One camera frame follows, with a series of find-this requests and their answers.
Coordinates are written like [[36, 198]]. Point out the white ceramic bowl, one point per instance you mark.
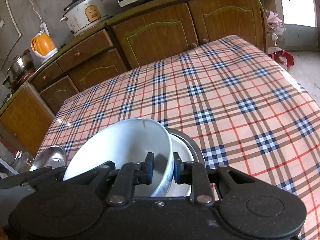
[[177, 188]]

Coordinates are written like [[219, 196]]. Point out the cooking oil bottle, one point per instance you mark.
[[23, 162]]

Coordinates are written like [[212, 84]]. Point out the plaid tablecloth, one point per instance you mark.
[[239, 106]]

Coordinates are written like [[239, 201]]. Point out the steel pot with lid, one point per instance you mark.
[[21, 64]]

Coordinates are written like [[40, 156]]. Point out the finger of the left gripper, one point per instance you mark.
[[37, 179]]

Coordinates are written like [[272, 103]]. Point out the wooden kitchen cabinet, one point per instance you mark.
[[144, 34]]

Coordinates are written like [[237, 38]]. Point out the white power strip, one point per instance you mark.
[[44, 28]]

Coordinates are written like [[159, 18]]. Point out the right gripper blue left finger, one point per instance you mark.
[[127, 178]]

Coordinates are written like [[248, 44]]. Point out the blue patterned ceramic bowl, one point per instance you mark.
[[129, 141]]

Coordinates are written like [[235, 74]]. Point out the large steel plate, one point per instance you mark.
[[192, 147]]

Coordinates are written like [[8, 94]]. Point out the pink cloth bundle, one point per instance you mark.
[[274, 24]]

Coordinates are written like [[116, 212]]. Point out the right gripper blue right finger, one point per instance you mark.
[[196, 176]]

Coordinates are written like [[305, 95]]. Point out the small steel plate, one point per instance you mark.
[[54, 157]]

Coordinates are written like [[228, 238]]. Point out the red gift bag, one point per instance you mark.
[[283, 58]]

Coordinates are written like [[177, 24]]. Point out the white rice cooker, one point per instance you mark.
[[81, 15]]

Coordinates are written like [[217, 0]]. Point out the induction cooker red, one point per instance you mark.
[[15, 83]]

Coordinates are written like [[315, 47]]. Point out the orange electric kettle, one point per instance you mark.
[[43, 46]]

